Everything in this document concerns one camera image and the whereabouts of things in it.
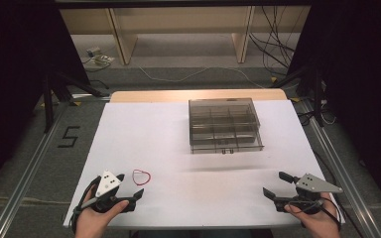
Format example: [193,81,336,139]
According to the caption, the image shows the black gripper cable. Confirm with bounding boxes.
[69,176,102,233]
[287,196,342,231]

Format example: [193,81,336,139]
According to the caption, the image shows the white power strip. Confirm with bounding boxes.
[91,55,116,67]

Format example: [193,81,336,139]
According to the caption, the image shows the clear grey compartment box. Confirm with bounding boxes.
[188,97,265,155]

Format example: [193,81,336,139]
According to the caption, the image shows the black tripod stand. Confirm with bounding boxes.
[42,69,111,134]
[271,60,327,129]

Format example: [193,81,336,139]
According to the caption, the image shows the grey power adapter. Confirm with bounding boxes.
[85,47,102,59]

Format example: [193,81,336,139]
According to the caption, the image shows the aluminium floor rail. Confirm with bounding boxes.
[298,98,381,238]
[0,101,71,238]

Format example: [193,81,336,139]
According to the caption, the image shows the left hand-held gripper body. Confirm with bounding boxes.
[84,170,137,214]

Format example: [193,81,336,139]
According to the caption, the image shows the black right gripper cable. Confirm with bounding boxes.
[287,196,342,231]

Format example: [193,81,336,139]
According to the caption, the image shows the black curtain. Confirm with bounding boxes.
[287,0,381,217]
[0,0,91,199]

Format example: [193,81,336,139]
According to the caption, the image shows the person's right hand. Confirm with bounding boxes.
[284,192,342,238]

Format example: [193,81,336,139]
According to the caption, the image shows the red rubber band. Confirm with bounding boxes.
[132,169,152,186]

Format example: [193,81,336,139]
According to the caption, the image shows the light wooden desk frame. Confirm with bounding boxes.
[59,4,312,65]

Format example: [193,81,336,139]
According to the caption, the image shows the person's left hand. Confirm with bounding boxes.
[74,188,130,238]

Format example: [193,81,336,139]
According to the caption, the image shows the bundle of black cables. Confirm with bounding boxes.
[247,5,301,71]

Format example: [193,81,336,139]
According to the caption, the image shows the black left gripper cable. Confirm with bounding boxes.
[69,176,102,233]

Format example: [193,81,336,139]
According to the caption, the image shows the white floor cable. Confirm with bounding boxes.
[138,65,270,89]

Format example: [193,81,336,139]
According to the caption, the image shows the white table cover sheet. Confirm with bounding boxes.
[63,99,346,230]

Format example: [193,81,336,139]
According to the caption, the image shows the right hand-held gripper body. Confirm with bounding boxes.
[273,173,344,215]

